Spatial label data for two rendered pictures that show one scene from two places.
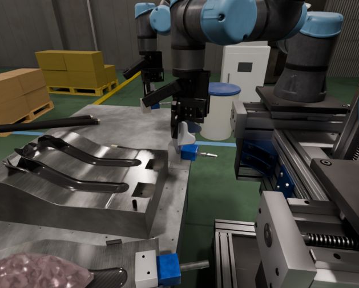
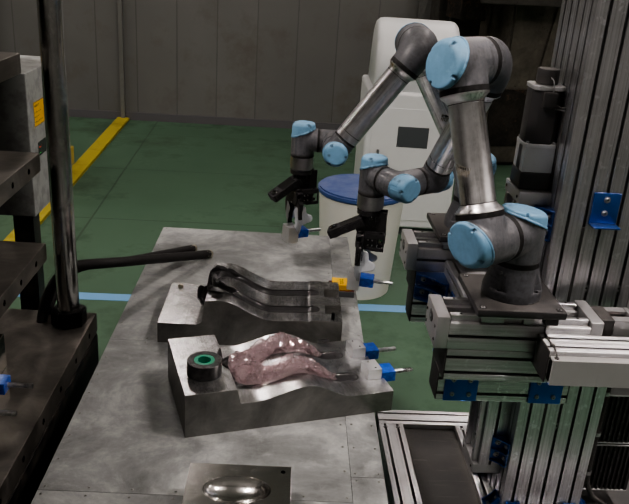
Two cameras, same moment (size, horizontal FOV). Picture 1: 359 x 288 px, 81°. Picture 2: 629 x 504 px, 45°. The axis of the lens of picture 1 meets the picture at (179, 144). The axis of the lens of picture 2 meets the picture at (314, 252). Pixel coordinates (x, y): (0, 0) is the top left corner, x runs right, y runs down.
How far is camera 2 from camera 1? 169 cm
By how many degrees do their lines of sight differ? 12
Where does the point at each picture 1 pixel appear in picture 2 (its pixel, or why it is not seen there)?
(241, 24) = (412, 194)
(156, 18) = (331, 154)
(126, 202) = (324, 317)
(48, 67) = not seen: outside the picture
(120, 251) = (330, 345)
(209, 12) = (393, 187)
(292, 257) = (440, 314)
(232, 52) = not seen: hidden behind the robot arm
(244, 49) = (410, 100)
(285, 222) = (439, 304)
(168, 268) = (370, 347)
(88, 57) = not seen: hidden behind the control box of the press
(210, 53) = (321, 78)
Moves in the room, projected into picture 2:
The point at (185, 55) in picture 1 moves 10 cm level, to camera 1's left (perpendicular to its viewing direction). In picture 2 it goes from (371, 201) to (335, 201)
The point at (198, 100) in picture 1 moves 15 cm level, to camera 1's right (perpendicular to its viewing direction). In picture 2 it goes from (378, 233) to (430, 233)
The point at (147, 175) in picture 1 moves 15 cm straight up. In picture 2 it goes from (330, 301) to (334, 252)
